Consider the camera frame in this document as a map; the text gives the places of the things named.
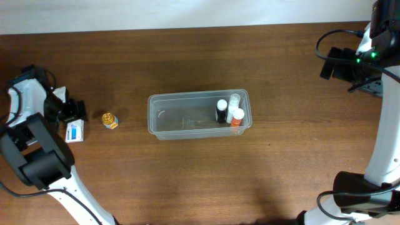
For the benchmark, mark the white lotion bottle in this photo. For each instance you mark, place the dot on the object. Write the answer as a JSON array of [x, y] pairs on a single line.
[[232, 106]]

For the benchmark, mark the orange tube white cap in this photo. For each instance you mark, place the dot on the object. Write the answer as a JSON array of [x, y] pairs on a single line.
[[237, 116]]

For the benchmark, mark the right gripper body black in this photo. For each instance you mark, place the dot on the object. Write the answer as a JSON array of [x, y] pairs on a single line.
[[330, 64]]

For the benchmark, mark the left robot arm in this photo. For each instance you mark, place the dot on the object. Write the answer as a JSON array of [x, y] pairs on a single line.
[[37, 154]]

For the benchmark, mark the clear plastic container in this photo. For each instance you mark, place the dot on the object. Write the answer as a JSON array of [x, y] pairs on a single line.
[[191, 115]]

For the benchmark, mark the black bottle white cap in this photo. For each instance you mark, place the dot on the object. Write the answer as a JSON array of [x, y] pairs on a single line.
[[221, 111]]

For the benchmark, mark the small gold-lid jar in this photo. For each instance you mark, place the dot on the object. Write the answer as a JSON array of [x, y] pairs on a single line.
[[110, 120]]

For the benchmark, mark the white medicine box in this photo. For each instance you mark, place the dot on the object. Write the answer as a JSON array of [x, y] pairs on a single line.
[[75, 131]]

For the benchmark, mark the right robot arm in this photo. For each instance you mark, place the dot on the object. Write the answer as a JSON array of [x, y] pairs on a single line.
[[372, 68]]

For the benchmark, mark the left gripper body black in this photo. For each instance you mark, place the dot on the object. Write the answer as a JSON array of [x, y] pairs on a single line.
[[71, 109]]

